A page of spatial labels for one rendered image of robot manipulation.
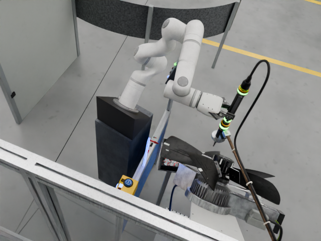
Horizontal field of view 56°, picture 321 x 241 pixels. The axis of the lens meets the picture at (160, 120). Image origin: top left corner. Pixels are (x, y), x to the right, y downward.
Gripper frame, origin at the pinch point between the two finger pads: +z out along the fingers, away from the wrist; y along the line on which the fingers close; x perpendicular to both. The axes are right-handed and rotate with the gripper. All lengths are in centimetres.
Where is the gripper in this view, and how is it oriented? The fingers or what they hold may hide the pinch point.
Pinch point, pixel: (230, 112)
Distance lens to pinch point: 138.4
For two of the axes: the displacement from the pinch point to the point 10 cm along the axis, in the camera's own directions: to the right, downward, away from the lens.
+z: 9.3, 3.6, -1.1
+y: -3.5, 7.2, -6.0
